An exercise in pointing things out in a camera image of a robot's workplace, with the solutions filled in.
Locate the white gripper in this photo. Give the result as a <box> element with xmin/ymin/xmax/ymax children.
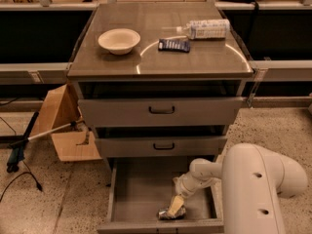
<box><xmin>168</xmin><ymin>173</ymin><xmax>203</xmax><ymax>216</ymax></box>

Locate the silver redbull can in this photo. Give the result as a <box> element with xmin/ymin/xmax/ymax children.
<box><xmin>157</xmin><ymin>206</ymin><xmax>186</xmax><ymax>220</ymax></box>

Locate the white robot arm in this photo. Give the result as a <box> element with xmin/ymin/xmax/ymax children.
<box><xmin>168</xmin><ymin>143</ymin><xmax>308</xmax><ymax>234</ymax></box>

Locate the bottom grey open drawer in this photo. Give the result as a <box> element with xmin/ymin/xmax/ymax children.
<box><xmin>97</xmin><ymin>156</ymin><xmax>223</xmax><ymax>234</ymax></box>

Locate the middle grey drawer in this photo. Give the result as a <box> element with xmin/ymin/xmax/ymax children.
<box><xmin>95</xmin><ymin>136</ymin><xmax>227</xmax><ymax>158</ymax></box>

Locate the top grey drawer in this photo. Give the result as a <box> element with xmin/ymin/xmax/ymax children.
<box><xmin>78</xmin><ymin>97</ymin><xmax>243</xmax><ymax>127</ymax></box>

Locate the grey drawer cabinet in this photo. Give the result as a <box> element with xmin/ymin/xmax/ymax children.
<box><xmin>66</xmin><ymin>1</ymin><xmax>254</xmax><ymax>168</ymax></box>

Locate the brown cardboard box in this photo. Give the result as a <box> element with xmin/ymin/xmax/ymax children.
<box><xmin>30</xmin><ymin>85</ymin><xmax>100</xmax><ymax>162</ymax></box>

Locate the dark blue snack packet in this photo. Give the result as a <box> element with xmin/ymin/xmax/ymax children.
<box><xmin>158</xmin><ymin>39</ymin><xmax>190</xmax><ymax>53</ymax></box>

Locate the white grabber stick tool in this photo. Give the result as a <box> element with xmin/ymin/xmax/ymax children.
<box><xmin>7</xmin><ymin>120</ymin><xmax>80</xmax><ymax>173</ymax></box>

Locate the white bowl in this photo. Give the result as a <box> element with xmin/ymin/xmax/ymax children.
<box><xmin>97</xmin><ymin>28</ymin><xmax>140</xmax><ymax>55</ymax></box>

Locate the clear plastic water bottle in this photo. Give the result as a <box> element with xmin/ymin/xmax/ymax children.
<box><xmin>176</xmin><ymin>19</ymin><xmax>230</xmax><ymax>40</ymax></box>

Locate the black floor cable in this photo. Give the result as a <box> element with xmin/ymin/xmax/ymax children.
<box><xmin>0</xmin><ymin>159</ymin><xmax>44</xmax><ymax>204</ymax></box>

